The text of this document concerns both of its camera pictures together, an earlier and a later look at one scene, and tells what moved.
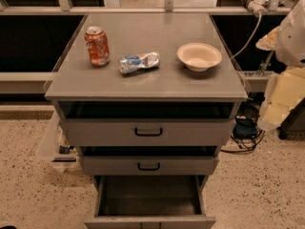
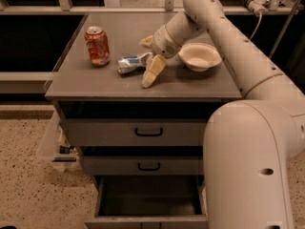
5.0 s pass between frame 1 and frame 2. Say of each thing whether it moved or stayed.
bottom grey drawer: stayed
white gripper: moved
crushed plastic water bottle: stayed
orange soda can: stayed
